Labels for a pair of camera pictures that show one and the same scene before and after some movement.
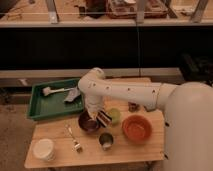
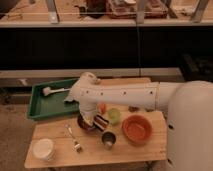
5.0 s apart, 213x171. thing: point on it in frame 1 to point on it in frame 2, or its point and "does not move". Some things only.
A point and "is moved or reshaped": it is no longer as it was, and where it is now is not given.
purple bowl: x=87 y=123 does not move
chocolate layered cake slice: x=103 y=118 is moved or reshaped
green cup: x=115 y=115 does not move
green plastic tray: x=47 y=99 does not move
